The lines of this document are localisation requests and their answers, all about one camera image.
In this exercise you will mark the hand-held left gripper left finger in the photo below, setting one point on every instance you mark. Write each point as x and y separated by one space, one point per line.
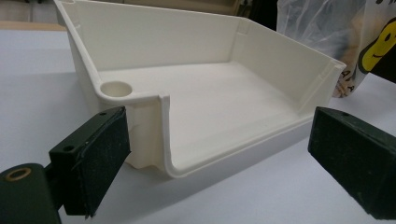
93 155

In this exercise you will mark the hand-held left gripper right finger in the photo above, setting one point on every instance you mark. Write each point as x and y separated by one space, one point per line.
355 155

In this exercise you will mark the clear plastic bag yellow print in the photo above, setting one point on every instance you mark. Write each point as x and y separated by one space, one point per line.
323 28

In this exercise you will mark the white plastic tray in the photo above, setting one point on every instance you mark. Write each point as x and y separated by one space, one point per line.
218 102

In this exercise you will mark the white table board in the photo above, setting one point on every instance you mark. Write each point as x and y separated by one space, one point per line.
37 102

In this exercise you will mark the wooden table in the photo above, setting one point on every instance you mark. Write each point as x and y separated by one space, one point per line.
28 25

